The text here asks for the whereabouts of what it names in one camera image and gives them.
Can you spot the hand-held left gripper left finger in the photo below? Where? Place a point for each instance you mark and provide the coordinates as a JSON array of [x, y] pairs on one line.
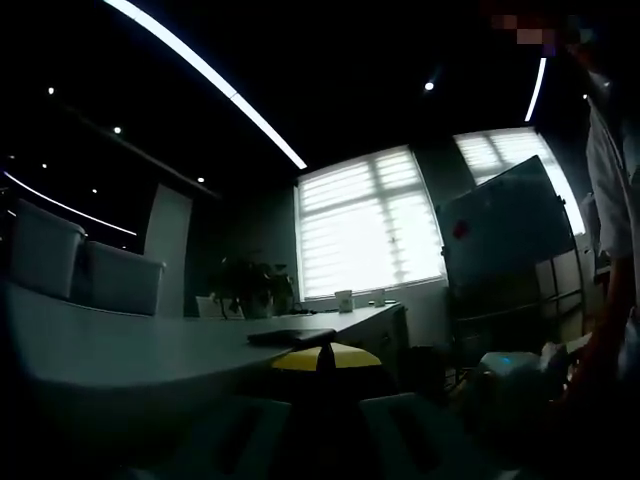
[[295, 360]]

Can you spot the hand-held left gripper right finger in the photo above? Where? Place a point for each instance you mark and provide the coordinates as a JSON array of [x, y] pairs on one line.
[[350, 357]]

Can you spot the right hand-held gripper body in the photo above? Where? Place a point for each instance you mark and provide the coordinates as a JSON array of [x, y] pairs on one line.
[[515, 375]]

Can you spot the black fixed fixture clamp bracket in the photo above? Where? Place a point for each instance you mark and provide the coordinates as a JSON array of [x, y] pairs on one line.
[[290, 336]]

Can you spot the white desk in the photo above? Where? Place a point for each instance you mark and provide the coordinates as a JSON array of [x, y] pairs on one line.
[[125, 350]]

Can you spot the white paper cup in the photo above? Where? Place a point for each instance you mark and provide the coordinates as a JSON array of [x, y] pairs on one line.
[[378, 298], [343, 301]]

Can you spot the black backpack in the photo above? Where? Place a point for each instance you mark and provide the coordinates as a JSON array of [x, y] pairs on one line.
[[425, 367]]

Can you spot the potted green plant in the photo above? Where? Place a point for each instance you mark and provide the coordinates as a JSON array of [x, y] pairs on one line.
[[250, 280]]

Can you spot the white card stand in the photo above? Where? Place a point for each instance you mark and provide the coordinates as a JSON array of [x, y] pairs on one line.
[[205, 306]]

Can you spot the white drawer cabinet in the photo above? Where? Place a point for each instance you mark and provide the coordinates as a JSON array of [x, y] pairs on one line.
[[560, 280]]

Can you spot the wide window with blind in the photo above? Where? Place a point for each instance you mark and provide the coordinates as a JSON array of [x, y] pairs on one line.
[[370, 235]]

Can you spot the whiteboard on stand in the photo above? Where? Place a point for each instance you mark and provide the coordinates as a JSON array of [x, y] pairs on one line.
[[505, 225]]

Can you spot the red whiteboard magnet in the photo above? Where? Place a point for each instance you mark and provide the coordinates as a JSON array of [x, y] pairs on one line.
[[460, 229]]

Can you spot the white storage box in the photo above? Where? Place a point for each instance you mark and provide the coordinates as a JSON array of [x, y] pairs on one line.
[[45, 250], [120, 280]]

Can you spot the narrow window with blind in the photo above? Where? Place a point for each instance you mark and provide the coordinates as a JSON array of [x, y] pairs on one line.
[[500, 147]]

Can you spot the long ceiling light strip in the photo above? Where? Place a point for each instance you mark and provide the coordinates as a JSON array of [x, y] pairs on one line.
[[270, 132]]

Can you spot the short ceiling light strip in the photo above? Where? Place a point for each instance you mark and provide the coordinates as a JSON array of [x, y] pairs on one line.
[[536, 90]]

